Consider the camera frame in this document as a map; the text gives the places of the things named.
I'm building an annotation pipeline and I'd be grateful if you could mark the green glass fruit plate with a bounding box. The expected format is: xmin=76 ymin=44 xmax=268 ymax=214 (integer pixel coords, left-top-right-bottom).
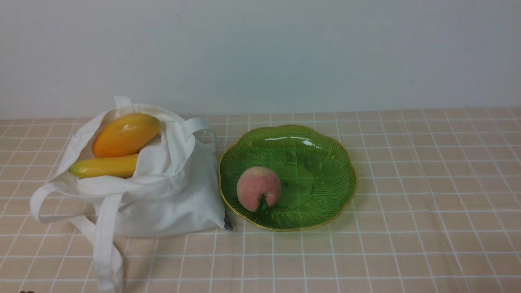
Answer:
xmin=218 ymin=125 xmax=358 ymax=232

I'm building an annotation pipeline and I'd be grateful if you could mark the pink peach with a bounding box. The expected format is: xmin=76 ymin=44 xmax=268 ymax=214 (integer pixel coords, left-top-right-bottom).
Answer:
xmin=236 ymin=166 xmax=282 ymax=212

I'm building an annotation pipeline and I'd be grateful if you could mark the yellow banana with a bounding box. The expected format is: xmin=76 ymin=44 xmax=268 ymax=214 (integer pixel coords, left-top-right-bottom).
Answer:
xmin=69 ymin=154 xmax=138 ymax=179

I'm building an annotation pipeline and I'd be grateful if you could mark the orange yellow mango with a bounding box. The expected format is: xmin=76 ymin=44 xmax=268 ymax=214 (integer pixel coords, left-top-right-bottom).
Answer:
xmin=92 ymin=113 xmax=162 ymax=158

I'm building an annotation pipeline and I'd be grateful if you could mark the white cloth tote bag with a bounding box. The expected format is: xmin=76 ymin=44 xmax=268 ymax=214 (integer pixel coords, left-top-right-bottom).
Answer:
xmin=30 ymin=96 xmax=232 ymax=293

